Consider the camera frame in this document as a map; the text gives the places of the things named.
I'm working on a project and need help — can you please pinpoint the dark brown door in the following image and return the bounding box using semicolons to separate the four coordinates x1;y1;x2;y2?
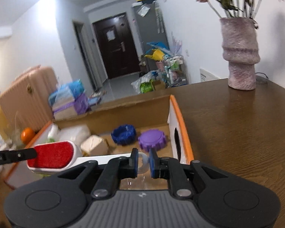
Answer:
92;12;141;80

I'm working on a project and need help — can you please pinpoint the white plastic bag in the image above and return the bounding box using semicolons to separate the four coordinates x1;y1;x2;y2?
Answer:
131;71;158;93

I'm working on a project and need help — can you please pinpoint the blue ridged cap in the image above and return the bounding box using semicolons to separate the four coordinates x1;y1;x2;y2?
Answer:
111;124;136;146

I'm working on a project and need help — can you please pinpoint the pink ribbed suitcase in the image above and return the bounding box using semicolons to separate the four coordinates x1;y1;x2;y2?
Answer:
0;65;59;134

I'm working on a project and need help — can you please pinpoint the small brown carton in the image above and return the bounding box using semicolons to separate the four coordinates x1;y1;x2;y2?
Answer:
153;80;166;91

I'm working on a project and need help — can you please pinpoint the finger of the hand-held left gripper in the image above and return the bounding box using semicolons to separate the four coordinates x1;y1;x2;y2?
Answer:
0;148;38;164

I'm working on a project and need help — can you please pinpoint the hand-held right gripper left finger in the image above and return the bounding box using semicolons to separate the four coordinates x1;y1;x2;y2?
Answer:
58;148;139;199

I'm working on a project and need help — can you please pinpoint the white plastic box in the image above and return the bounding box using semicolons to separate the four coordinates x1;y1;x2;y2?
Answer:
80;135;110;157

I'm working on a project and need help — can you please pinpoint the white purple tissue pack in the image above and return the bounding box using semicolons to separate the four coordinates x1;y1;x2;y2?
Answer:
52;93;91;122

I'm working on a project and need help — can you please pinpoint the white plastic container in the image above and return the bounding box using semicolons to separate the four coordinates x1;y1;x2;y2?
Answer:
58;124;92;148

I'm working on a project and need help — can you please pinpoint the red white lint brush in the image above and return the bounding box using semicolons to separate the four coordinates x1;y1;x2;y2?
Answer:
26;141;150;175

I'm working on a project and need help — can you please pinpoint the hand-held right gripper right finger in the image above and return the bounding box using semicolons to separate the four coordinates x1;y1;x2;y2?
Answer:
149;148;229;199

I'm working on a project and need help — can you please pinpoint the blue plastic item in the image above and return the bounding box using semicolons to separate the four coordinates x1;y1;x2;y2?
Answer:
146;40;169;52

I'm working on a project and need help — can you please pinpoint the grey refrigerator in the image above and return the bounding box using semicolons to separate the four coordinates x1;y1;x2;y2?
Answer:
131;0;169;51

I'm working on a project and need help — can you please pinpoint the purple ridged cap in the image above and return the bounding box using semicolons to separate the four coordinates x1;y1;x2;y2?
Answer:
138;129;166;152

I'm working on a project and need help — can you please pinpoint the pink textured vase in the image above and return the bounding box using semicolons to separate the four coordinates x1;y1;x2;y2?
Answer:
219;17;262;91

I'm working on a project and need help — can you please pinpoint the orange fruit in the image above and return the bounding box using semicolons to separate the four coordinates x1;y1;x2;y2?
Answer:
21;127;36;145

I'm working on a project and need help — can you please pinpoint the white flat board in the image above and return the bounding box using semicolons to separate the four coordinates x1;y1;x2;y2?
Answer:
199;67;221;83

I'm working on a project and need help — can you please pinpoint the white green bottle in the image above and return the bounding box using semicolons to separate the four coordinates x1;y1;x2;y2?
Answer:
47;123;60;143

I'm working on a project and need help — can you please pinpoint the purple decorative plant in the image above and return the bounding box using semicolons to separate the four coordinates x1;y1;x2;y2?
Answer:
171;32;183;56

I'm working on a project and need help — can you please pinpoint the green packet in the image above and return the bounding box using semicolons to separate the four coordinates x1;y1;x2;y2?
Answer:
139;82;155;94

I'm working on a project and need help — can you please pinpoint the orange cardboard box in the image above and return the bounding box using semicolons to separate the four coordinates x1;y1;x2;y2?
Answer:
4;94;195;191

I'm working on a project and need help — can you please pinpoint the plastic sheet on refrigerator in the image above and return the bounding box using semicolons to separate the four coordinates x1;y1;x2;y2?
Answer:
132;2;151;17

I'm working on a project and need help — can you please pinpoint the wire rack with bottles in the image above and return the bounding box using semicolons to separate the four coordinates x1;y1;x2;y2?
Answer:
164;54;188;87

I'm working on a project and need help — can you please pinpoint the dark power cable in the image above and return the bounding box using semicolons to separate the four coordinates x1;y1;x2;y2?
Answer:
255;72;268;84

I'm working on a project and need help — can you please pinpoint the side door frame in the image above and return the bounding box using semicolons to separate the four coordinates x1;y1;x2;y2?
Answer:
72;20;103;92

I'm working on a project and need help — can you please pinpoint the yellow watering can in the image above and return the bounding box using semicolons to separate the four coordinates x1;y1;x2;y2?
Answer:
144;49;165;62

